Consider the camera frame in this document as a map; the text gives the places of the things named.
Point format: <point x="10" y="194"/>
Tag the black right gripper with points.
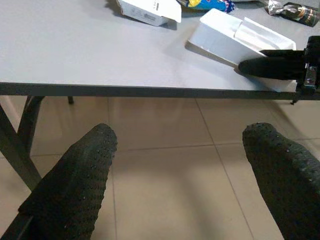
<point x="313" y="57"/>

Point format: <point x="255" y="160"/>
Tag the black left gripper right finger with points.
<point x="287" y="180"/>

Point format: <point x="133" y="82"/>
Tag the white foam box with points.
<point x="220" y="37"/>

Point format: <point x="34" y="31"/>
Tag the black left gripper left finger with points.
<point x="75" y="187"/>

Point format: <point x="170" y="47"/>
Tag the open white cardboard box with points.
<point x="147" y="11"/>

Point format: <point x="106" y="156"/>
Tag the colourful snack packet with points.
<point x="205" y="3"/>

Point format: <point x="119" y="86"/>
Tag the dark foil wrapper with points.
<point x="300" y="12"/>

